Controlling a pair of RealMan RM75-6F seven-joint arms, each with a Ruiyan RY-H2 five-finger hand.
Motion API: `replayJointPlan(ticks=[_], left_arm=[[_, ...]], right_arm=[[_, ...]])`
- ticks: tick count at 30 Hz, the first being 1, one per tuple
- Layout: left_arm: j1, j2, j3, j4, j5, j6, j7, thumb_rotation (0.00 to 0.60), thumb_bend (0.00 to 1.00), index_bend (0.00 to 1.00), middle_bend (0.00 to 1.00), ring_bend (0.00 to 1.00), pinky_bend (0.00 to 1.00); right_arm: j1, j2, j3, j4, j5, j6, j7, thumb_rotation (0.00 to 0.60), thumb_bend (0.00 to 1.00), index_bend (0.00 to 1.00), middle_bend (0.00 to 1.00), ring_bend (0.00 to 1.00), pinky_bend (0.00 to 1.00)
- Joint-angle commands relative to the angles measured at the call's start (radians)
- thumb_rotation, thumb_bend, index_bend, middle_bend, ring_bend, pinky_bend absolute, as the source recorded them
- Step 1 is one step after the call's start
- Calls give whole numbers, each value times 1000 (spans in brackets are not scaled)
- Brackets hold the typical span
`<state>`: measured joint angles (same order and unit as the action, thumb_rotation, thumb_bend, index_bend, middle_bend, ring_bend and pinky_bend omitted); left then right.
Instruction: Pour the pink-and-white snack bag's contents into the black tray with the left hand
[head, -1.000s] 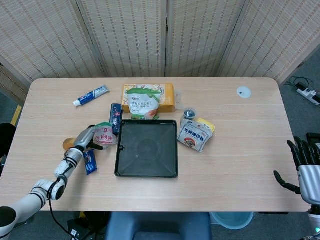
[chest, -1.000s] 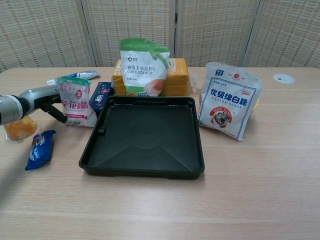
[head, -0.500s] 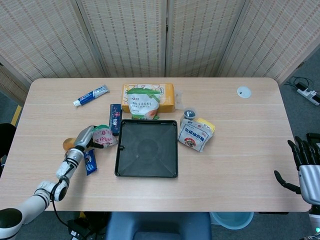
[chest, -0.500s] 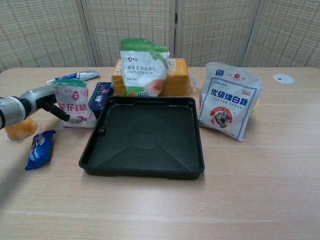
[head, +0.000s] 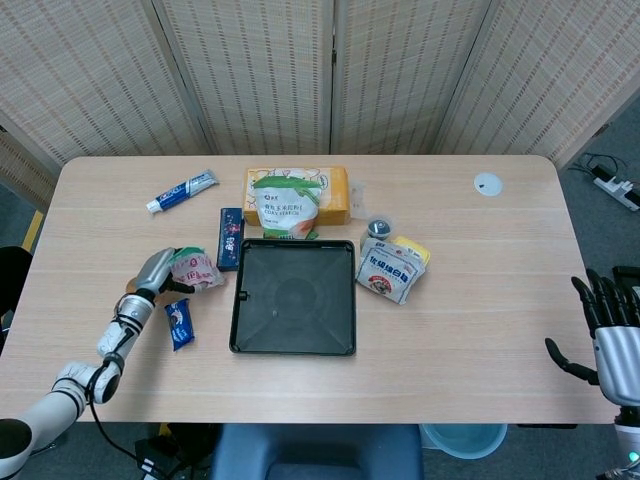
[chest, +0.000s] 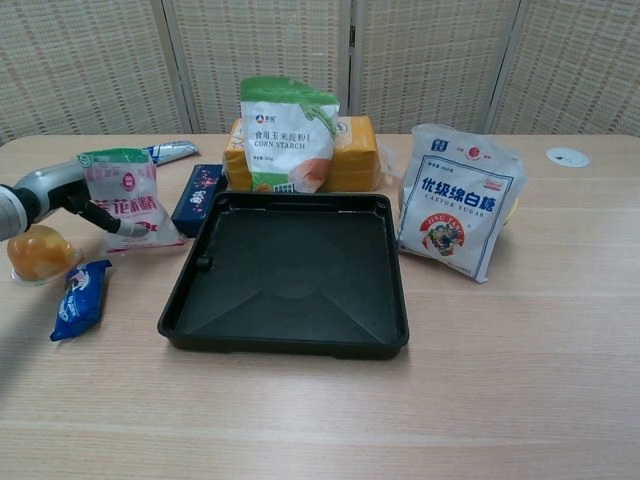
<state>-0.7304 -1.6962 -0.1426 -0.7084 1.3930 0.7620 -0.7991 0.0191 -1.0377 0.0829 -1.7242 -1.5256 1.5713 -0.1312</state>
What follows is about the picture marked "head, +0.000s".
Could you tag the white castor sugar bag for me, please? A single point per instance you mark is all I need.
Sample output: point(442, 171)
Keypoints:
point(387, 272)

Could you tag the black box device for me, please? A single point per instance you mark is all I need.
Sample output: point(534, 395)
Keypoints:
point(155, 457)

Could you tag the woven folding screen panel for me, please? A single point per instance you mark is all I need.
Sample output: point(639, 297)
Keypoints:
point(22, 165)
point(255, 75)
point(90, 75)
point(550, 75)
point(400, 75)

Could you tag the pink snack packet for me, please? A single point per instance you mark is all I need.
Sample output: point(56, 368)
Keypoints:
point(197, 270)

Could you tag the white power strip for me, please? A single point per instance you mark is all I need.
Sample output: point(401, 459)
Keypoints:
point(620, 190)

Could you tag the blue white toothpaste tube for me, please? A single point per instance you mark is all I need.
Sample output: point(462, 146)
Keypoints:
point(180, 192)

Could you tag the black bag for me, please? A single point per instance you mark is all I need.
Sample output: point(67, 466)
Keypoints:
point(14, 280)

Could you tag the small dark lidded cup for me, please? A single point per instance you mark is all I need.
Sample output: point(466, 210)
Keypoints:
point(380, 227)

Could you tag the orange yellow tissue pack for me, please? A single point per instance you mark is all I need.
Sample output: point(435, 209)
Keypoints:
point(335, 200)

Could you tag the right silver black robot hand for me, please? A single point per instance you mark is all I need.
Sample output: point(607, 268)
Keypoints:
point(617, 360)

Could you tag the green white corn starch bag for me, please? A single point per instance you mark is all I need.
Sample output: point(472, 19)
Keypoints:
point(285, 207)

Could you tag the black square plastic tray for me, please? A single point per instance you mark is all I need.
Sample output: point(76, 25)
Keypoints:
point(295, 300)

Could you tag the white round table grommet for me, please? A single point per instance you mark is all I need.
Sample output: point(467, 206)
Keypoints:
point(488, 184)

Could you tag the blue chair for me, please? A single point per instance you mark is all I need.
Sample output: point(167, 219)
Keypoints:
point(315, 450)

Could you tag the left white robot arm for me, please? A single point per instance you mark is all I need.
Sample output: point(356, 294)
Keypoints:
point(65, 395)

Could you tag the dark blue carton box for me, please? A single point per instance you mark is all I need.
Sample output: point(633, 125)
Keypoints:
point(230, 240)

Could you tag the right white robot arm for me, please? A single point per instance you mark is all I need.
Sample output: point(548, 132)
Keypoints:
point(627, 440)

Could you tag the blue cookie packet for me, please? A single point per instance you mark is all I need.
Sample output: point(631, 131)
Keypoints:
point(180, 325)

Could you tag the yellow packet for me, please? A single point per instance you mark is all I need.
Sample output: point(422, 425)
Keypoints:
point(419, 251)

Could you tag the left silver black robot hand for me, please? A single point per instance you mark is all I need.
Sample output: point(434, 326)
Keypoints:
point(152, 272)

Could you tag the black floor case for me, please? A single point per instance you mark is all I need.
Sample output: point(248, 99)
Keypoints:
point(627, 274)

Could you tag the light blue bucket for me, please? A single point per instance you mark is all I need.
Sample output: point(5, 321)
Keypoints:
point(462, 440)

